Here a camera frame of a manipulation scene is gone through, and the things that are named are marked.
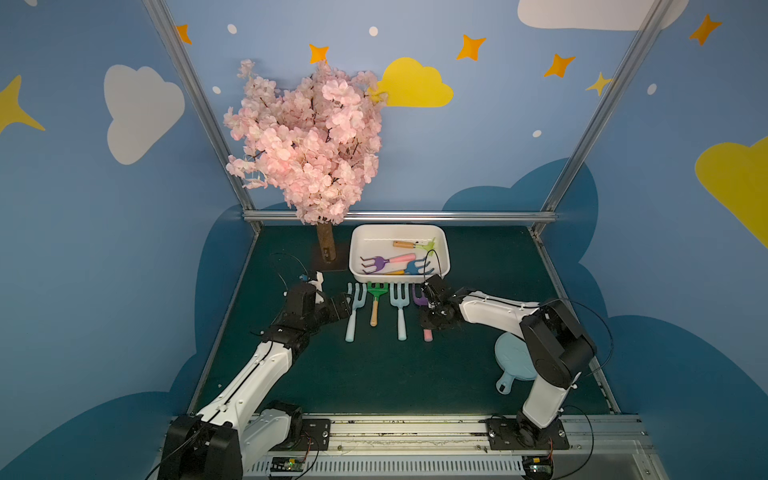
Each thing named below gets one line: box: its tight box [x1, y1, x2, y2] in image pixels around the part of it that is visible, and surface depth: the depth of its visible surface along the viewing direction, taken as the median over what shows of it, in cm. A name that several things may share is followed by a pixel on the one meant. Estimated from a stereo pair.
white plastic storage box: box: [349, 224, 451, 284], surface depth 113 cm
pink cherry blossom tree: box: [223, 59, 387, 262], surface depth 68 cm
